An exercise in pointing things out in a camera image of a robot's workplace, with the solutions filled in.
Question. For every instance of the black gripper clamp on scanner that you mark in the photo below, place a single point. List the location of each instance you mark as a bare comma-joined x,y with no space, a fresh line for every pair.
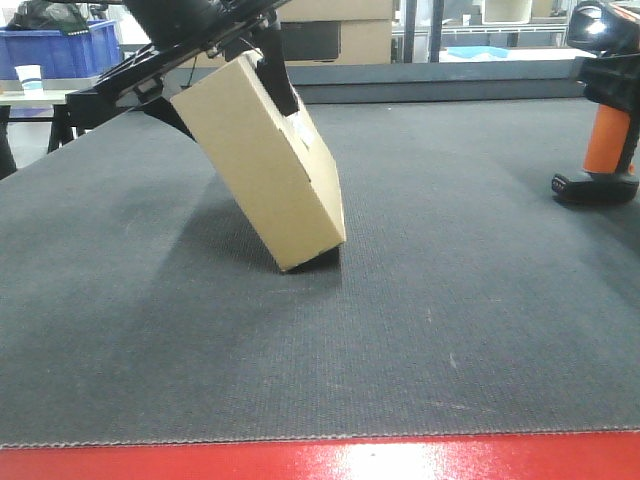
611,80

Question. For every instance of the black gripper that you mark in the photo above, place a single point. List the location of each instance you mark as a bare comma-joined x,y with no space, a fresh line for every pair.
181,30

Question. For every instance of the orange black barcode scanner gun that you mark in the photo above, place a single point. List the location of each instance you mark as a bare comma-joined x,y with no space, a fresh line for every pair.
605,28

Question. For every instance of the brown cardboard package box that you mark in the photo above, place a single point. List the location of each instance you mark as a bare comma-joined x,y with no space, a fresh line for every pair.
278,168

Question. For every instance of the large cardboard box with window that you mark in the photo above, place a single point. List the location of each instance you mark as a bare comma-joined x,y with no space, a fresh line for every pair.
344,32

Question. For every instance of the blue plastic bin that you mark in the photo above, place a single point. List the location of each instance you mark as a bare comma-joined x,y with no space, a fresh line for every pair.
61,56

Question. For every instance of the light blue tray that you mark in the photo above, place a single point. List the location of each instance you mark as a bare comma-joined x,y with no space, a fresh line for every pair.
476,54

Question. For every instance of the black bag in bin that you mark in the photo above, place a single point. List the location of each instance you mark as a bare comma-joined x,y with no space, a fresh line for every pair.
33,15

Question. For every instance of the white paper cup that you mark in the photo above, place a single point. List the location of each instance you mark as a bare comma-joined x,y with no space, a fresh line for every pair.
30,77

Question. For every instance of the black side table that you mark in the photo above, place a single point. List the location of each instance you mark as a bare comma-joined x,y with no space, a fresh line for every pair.
78,110

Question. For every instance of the dark grey conveyor belt mat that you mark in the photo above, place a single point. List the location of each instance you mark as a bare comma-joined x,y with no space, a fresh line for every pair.
138,305

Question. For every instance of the dark grey raised conveyor rail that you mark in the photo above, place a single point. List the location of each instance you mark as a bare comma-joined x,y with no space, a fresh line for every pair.
435,82

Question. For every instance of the red metal conveyor frame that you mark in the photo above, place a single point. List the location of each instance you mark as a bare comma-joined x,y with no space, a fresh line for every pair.
593,455

